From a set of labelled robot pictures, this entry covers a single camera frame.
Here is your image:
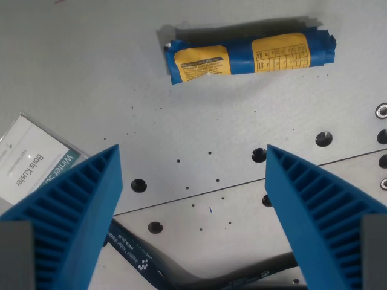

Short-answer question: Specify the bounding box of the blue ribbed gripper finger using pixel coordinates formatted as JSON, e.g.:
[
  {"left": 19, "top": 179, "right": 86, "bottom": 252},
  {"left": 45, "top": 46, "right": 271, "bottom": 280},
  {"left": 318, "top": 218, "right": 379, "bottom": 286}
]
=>
[
  {"left": 264, "top": 144, "right": 387, "bottom": 290},
  {"left": 0, "top": 143, "right": 125, "bottom": 290}
]

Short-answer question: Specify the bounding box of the white name badge card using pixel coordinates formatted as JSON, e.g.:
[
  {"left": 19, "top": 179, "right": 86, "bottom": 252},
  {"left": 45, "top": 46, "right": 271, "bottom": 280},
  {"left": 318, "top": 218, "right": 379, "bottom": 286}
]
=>
[{"left": 0, "top": 112, "right": 91, "bottom": 207}]

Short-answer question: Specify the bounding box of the rolled blue yellow food wrapper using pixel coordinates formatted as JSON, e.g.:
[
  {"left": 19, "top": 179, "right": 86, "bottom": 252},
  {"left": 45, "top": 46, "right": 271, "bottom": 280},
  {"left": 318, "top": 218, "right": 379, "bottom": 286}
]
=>
[{"left": 164, "top": 25, "right": 337, "bottom": 86}]

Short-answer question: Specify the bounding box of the dark blue printed lanyard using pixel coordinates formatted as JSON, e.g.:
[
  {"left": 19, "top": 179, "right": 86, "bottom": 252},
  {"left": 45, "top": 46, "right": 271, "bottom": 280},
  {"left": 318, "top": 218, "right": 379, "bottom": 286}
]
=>
[{"left": 102, "top": 218, "right": 310, "bottom": 290}]

